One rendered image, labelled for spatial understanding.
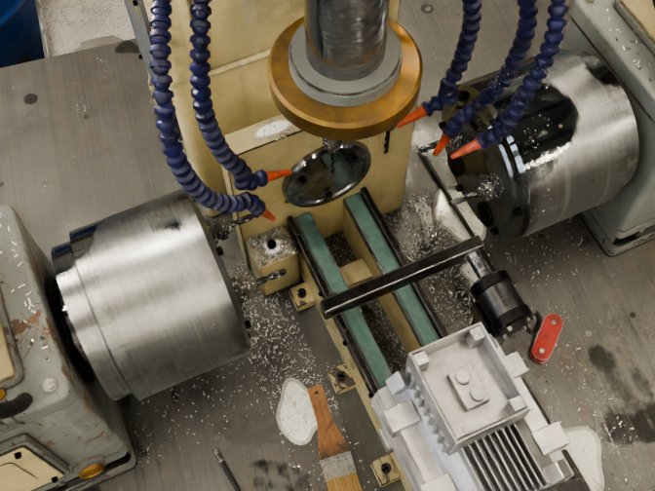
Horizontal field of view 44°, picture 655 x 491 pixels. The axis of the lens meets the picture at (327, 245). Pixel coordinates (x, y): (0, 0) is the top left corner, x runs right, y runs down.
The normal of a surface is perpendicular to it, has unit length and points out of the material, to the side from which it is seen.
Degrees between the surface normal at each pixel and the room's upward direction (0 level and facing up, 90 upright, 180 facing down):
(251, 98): 90
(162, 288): 24
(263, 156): 90
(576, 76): 5
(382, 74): 0
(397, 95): 0
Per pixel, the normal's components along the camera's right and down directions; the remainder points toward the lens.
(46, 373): 0.00, -0.46
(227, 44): 0.41, 0.81
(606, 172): 0.37, 0.55
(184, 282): 0.16, -0.09
